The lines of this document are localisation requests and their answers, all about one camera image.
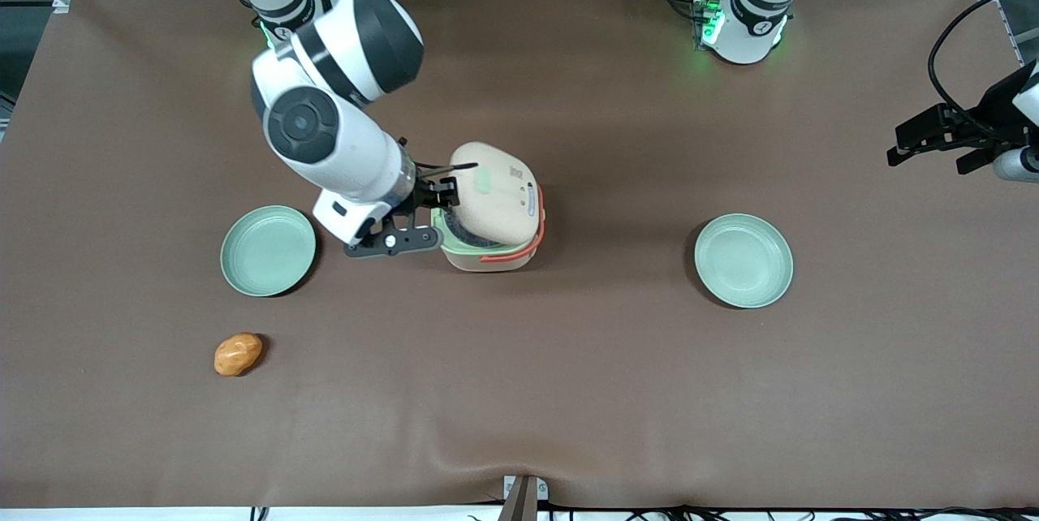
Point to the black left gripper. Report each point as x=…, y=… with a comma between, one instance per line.
x=992, y=109

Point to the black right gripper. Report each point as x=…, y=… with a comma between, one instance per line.
x=425, y=195

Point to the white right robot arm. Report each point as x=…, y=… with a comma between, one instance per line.
x=325, y=131

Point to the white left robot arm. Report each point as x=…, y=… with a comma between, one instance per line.
x=747, y=18

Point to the light green round plate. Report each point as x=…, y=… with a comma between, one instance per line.
x=743, y=260
x=268, y=251

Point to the brown table cover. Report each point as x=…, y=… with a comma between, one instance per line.
x=519, y=391

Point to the orange brown potato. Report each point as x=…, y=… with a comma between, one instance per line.
x=238, y=354

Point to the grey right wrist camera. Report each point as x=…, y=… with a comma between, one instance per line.
x=398, y=243

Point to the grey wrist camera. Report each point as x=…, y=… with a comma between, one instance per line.
x=398, y=243
x=1019, y=164

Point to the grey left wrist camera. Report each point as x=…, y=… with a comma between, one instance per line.
x=1019, y=164

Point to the grey metal camera mount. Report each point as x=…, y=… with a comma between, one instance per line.
x=525, y=497

